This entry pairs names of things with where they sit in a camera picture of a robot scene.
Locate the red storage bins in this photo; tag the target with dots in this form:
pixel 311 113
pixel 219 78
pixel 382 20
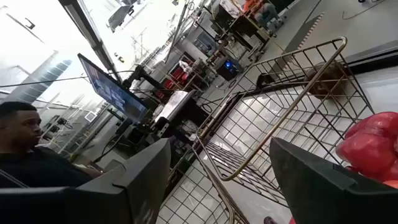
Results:
pixel 176 79

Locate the red bell pepper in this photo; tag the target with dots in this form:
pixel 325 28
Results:
pixel 370 149

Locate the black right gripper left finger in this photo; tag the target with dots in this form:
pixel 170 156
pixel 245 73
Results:
pixel 118 199

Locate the black computer blue light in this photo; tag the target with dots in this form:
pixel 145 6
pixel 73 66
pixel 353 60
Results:
pixel 228 68

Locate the person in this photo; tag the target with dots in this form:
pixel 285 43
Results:
pixel 34 168
pixel 264 11

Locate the brown potato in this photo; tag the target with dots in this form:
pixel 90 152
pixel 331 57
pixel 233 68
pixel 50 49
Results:
pixel 325 81

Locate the black computer monitor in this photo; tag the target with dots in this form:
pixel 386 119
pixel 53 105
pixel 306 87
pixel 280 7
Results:
pixel 113 91

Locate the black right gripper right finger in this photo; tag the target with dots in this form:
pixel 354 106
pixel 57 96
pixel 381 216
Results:
pixel 326 199

